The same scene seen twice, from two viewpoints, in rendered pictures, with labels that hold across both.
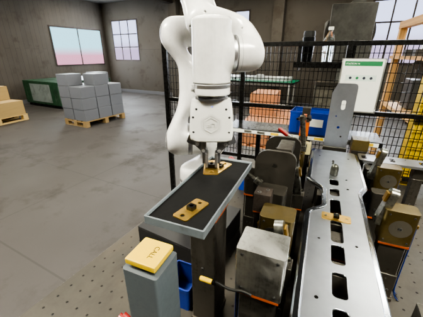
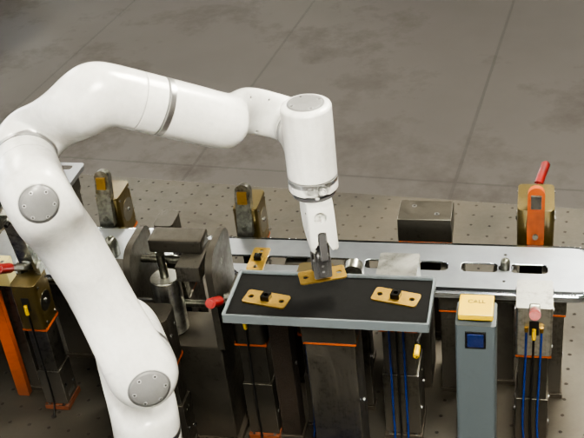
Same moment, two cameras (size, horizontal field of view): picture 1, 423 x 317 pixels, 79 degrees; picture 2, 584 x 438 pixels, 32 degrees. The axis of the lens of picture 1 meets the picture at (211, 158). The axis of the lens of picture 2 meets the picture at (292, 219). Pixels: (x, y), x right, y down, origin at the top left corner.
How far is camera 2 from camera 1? 1.87 m
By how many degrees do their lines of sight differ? 84
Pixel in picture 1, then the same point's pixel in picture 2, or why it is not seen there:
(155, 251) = (475, 301)
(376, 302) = (394, 245)
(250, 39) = not seen: hidden behind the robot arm
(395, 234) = (264, 228)
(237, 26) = (260, 101)
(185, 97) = (123, 286)
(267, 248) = (406, 265)
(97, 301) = not seen: outside the picture
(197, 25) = (329, 117)
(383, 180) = (125, 212)
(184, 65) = (94, 233)
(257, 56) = not seen: hidden behind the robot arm
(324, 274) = (371, 271)
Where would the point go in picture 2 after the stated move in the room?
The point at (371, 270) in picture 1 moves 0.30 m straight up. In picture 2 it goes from (353, 243) to (342, 122)
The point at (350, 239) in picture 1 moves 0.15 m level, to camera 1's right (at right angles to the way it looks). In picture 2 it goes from (303, 251) to (290, 216)
